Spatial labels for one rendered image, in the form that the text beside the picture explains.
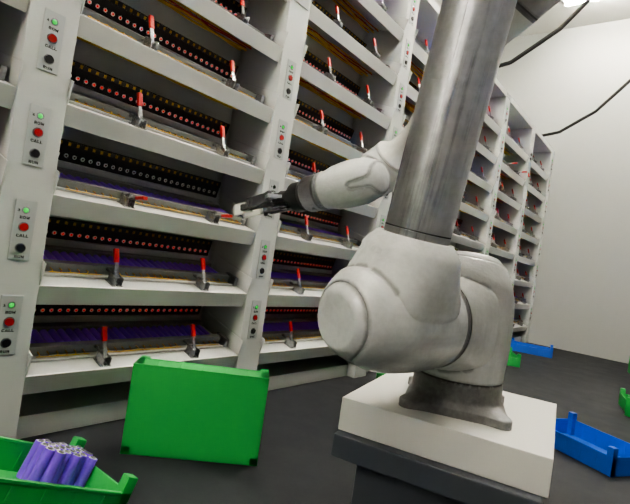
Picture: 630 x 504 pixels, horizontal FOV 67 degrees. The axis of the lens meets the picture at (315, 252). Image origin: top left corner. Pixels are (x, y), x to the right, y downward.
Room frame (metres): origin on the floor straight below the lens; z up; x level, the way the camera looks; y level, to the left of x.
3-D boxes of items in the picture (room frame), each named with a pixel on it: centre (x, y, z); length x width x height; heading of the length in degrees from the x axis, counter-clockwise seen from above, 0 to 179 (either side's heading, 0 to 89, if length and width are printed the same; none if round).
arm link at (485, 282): (0.85, -0.28, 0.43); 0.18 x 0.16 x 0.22; 129
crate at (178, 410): (1.10, 0.21, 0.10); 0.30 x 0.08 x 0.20; 97
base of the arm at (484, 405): (0.88, -0.30, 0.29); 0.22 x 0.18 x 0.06; 163
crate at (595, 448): (1.49, -0.94, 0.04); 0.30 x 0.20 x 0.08; 21
